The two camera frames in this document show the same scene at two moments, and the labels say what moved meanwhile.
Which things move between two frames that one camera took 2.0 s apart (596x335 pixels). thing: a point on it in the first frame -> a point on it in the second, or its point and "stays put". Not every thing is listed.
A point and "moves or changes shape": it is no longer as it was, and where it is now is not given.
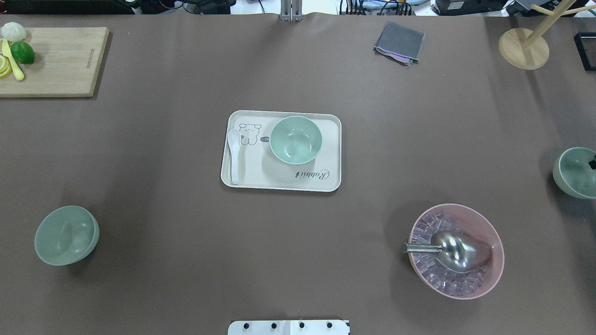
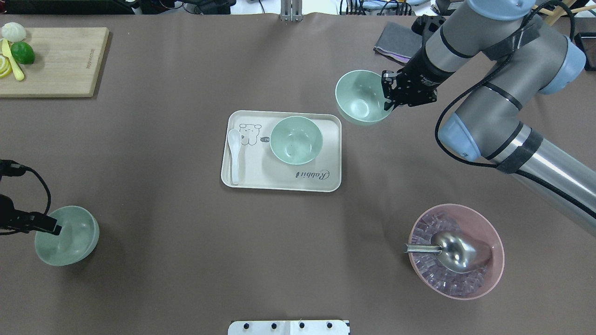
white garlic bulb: (13, 31) stays put
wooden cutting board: (66, 63) stays put
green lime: (23, 52) stays put
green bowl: (572, 174) moves or changes shape
